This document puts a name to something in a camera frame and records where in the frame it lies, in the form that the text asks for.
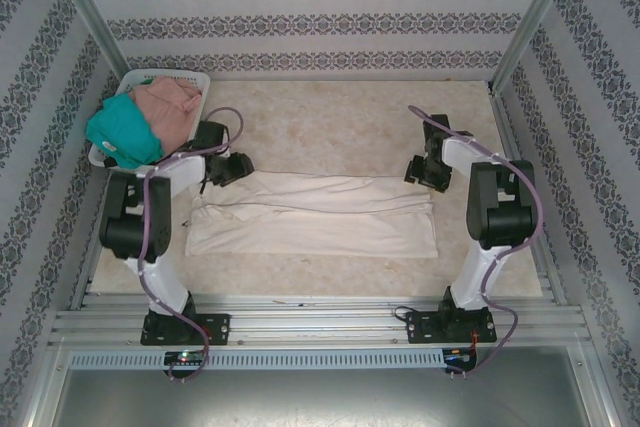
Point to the white t-shirt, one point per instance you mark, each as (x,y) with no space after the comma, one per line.
(310,227)

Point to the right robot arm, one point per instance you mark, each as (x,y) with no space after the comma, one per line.
(475,272)

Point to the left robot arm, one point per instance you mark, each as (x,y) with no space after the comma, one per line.
(160,277)

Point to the pink t-shirt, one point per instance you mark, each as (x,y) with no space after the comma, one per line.
(165,112)

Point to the teal t-shirt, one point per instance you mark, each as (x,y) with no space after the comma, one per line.
(125,132)

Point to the white plastic laundry basket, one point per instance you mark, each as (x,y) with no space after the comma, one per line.
(165,75)

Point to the aluminium mounting rails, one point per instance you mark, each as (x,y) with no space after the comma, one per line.
(320,319)

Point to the small electronics board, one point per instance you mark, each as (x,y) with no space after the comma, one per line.
(459,357)
(185,358)

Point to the grey metal sheet panel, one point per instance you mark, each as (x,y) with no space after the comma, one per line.
(320,397)

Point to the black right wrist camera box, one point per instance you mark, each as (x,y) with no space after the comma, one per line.
(413,170)

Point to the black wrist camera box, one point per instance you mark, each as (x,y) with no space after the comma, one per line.
(242,165)
(413,170)

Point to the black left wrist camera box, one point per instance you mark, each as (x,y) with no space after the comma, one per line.
(242,165)

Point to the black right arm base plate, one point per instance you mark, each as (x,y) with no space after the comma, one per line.
(417,327)

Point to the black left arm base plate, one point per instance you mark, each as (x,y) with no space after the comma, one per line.
(215,329)

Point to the aluminium frame post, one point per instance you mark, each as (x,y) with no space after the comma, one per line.
(535,17)
(90,17)

